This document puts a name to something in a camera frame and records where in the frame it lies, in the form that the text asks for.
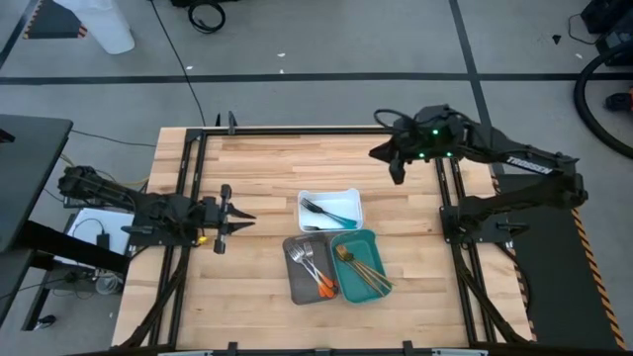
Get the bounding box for white board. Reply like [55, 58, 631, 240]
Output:
[65, 207, 137, 268]

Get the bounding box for thick black hose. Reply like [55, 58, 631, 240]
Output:
[573, 50, 633, 160]

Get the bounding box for grey translucent plastic bin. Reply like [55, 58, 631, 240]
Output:
[282, 233, 341, 307]

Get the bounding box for black hazard-striped floor mat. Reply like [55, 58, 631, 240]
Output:
[494, 172, 628, 351]

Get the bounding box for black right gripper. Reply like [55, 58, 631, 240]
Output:
[370, 133, 421, 186]

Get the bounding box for black aluminium table frame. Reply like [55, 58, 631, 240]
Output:
[116, 111, 535, 356]

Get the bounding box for black fork teal handle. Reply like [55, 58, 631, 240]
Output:
[300, 197, 358, 230]

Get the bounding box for black equipment boxes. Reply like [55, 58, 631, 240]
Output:
[581, 0, 633, 66]

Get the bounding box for red and black tool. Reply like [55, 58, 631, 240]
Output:
[605, 87, 633, 113]

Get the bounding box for red handled utensil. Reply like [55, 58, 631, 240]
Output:
[336, 244, 396, 289]

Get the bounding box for silver fork orange handle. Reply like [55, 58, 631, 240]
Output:
[302, 240, 339, 291]
[288, 245, 331, 299]

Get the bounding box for black desk leg frame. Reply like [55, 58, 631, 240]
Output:
[0, 220, 131, 327]

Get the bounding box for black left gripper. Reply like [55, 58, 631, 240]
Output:
[200, 184, 257, 255]

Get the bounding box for white bag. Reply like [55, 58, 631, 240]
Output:
[52, 0, 136, 55]

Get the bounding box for black coiled cable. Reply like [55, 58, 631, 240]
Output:
[186, 0, 227, 35]

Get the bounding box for grey cable coil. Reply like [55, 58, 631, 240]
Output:
[93, 273, 124, 297]

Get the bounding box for teal plastic bin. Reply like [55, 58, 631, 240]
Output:
[329, 228, 394, 305]

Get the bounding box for black hazard-striped floor plate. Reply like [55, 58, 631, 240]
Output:
[22, 0, 89, 41]

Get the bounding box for black desk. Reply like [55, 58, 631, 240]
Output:
[0, 114, 74, 254]

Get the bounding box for white plastic bin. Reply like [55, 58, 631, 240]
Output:
[297, 187, 365, 233]

